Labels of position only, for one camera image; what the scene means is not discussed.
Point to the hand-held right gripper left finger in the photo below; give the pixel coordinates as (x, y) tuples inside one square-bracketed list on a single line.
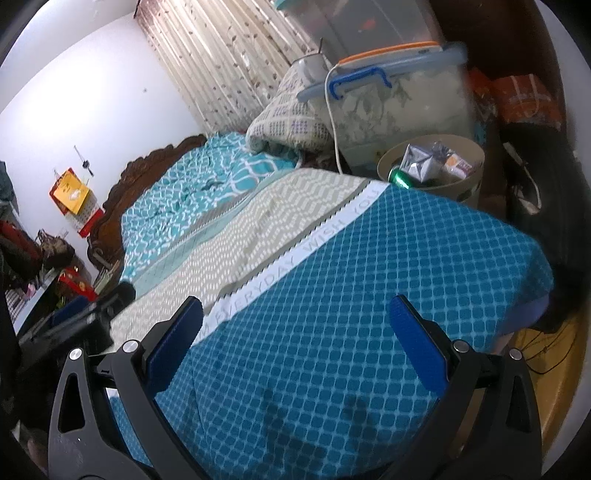
[(173, 346)]

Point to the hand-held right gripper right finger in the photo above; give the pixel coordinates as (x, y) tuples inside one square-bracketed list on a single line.
[(418, 350)]

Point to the beige trash bin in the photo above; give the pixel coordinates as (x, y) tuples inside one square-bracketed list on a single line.
[(471, 189)]

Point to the green drink can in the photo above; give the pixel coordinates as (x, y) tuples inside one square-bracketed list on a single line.
[(399, 177)]

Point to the red gift box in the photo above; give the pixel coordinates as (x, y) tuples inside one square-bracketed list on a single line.
[(76, 284)]

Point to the grey clothes shelf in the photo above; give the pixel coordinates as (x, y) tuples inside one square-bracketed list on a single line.
[(32, 309)]

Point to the brown handbag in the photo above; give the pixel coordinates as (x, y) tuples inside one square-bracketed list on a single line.
[(55, 249)]

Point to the hanging red dark clothes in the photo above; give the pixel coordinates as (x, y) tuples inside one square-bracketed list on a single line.
[(16, 249)]

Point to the carved wooden headboard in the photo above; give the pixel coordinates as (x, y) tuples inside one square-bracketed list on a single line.
[(115, 198)]

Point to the teal patterned bed sheet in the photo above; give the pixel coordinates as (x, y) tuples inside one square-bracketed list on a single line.
[(184, 198)]

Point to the hanging key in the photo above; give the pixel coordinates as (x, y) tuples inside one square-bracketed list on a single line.
[(84, 161)]

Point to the white orange packet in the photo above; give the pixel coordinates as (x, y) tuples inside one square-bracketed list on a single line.
[(457, 166)]

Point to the large black bag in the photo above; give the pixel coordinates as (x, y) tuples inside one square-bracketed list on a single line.
[(554, 207)]

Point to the orange snack bag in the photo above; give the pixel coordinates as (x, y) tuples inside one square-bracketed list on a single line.
[(526, 97)]

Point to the floral curtain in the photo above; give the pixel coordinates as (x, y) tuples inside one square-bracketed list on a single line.
[(221, 60)]

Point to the metal mug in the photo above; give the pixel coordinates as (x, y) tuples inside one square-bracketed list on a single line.
[(307, 69)]

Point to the grey storage container teal lid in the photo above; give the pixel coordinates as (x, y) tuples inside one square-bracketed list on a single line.
[(369, 23)]

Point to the yellow red wall calendar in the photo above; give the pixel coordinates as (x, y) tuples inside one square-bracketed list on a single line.
[(71, 194)]

